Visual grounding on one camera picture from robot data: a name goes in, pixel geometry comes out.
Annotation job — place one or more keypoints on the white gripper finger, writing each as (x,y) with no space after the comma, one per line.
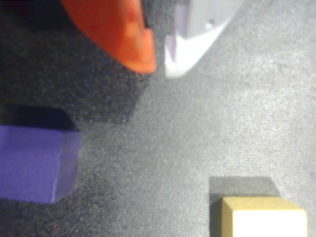
(197,19)

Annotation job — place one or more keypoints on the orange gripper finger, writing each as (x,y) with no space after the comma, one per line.
(111,24)

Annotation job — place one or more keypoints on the purple cube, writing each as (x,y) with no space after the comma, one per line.
(29,163)

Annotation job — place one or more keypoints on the yellow cube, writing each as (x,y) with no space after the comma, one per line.
(266,222)

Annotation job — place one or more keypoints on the dark grey felt mat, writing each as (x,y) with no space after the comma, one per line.
(197,123)

